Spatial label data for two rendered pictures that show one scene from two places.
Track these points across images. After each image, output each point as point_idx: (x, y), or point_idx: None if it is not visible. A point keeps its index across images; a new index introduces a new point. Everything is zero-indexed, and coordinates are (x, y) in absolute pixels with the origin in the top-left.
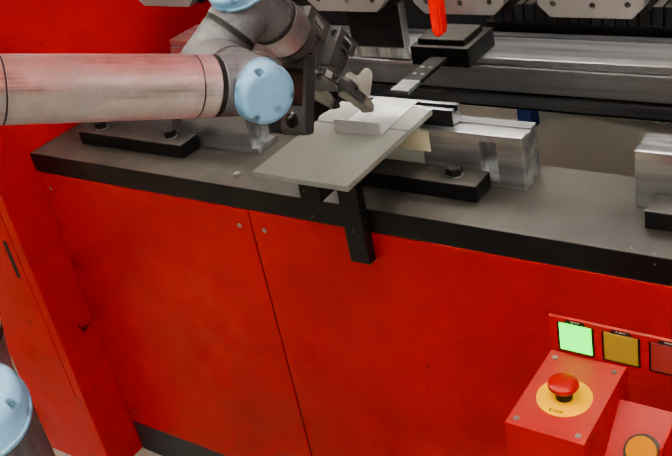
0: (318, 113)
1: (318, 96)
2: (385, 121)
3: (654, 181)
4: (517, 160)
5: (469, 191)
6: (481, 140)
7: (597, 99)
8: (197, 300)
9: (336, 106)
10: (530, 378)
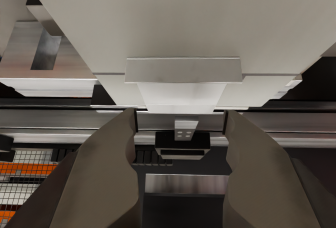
0: (314, 81)
1: (258, 173)
2: (154, 85)
3: None
4: (10, 52)
5: None
6: (48, 71)
7: (78, 108)
8: None
9: (224, 116)
10: None
